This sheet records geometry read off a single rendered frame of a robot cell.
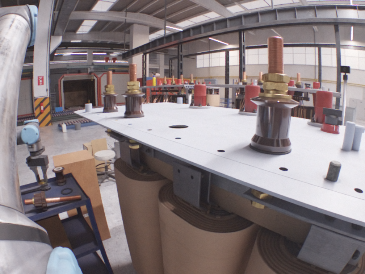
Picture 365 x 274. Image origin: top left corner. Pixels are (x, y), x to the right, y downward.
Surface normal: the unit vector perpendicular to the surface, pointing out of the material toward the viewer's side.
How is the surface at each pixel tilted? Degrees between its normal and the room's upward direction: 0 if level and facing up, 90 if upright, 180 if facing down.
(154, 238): 90
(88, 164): 90
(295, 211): 0
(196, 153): 11
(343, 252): 90
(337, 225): 0
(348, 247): 90
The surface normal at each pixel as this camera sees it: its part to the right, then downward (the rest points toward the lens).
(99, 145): 0.66, 0.04
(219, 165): -0.14, -0.92
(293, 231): -0.75, 0.16
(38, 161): 0.25, 0.24
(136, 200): -0.39, 0.22
